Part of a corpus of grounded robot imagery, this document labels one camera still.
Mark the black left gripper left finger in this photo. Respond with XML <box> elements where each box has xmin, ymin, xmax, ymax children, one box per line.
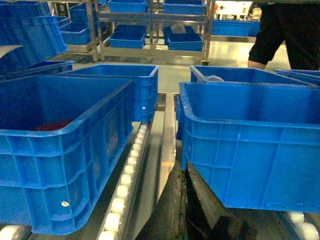
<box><xmin>136</xmin><ymin>161</ymin><xmax>187</xmax><ymax>240</ymax></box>

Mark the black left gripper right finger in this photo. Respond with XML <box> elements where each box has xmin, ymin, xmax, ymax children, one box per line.
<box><xmin>185</xmin><ymin>162</ymin><xmax>258</xmax><ymax>240</ymax></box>

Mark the large blue plastic crate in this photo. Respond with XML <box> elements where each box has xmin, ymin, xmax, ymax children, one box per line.
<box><xmin>176</xmin><ymin>82</ymin><xmax>320</xmax><ymax>213</ymax></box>

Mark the steel shelf rack background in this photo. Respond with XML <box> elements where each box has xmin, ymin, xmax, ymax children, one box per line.
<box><xmin>49</xmin><ymin>0</ymin><xmax>261</xmax><ymax>66</ymax></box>

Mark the white roller conveyor track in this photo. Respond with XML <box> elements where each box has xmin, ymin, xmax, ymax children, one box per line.
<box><xmin>96</xmin><ymin>122</ymin><xmax>152</xmax><ymax>240</ymax></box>

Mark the blue crate with red contents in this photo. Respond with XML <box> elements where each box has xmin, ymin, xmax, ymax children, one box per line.
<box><xmin>0</xmin><ymin>75</ymin><xmax>133</xmax><ymax>236</ymax></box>

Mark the blue crate behind left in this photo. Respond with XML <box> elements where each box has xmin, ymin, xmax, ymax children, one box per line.
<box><xmin>58</xmin><ymin>63</ymin><xmax>160</xmax><ymax>123</ymax></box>

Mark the blue crate far right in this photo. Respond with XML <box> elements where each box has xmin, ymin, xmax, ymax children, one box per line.
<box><xmin>274</xmin><ymin>69</ymin><xmax>320</xmax><ymax>87</ymax></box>

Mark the person in black shorts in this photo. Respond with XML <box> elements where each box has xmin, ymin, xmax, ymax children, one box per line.
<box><xmin>247</xmin><ymin>2</ymin><xmax>320</xmax><ymax>71</ymax></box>

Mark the tilted blue crate upper left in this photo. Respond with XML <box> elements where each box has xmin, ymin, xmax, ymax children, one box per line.
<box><xmin>0</xmin><ymin>1</ymin><xmax>68</xmax><ymax>77</ymax></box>

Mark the metal shelf divider rail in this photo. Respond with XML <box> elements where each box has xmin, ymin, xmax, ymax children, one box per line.
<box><xmin>157</xmin><ymin>92</ymin><xmax>179</xmax><ymax>200</ymax></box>

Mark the blue crate behind handled crate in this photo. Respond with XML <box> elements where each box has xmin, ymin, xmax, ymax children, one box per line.
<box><xmin>190</xmin><ymin>65</ymin><xmax>312</xmax><ymax>86</ymax></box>

